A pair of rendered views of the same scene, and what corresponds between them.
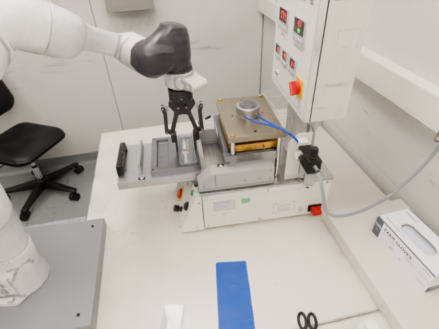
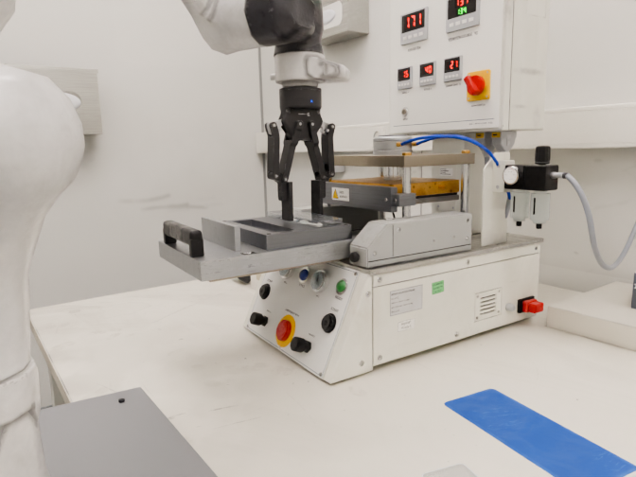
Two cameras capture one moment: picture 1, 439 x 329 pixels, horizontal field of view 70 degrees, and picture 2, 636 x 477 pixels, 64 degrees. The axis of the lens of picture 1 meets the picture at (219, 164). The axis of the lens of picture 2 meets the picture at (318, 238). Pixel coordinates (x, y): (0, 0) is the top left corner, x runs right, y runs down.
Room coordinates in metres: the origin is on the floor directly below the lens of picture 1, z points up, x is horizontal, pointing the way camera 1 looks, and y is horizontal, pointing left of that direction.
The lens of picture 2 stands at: (0.06, 0.48, 1.13)
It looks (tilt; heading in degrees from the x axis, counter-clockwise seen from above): 10 degrees down; 335
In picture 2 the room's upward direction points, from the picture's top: 1 degrees counter-clockwise
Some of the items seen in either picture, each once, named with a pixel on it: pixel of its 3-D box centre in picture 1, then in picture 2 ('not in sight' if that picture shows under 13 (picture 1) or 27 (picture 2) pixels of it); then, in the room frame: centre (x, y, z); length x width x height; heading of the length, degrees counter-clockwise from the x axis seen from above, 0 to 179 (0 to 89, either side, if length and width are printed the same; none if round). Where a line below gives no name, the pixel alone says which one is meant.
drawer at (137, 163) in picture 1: (162, 157); (258, 238); (0.90, 0.20, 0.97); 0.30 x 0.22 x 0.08; 97
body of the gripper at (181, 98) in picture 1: (181, 100); (300, 114); (0.91, 0.11, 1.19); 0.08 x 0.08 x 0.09
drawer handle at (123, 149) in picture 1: (121, 158); (182, 237); (0.88, 0.34, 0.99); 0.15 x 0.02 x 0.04; 7
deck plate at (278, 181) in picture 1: (255, 156); (404, 240); (0.94, -0.14, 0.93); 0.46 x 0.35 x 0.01; 97
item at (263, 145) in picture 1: (247, 126); (395, 176); (0.93, -0.10, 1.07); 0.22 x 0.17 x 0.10; 7
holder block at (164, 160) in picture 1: (175, 153); (282, 229); (0.91, 0.16, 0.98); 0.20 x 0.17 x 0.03; 7
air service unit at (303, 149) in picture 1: (306, 163); (526, 186); (0.73, -0.26, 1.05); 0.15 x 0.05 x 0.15; 7
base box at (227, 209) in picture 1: (245, 179); (395, 287); (0.92, -0.10, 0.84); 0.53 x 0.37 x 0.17; 97
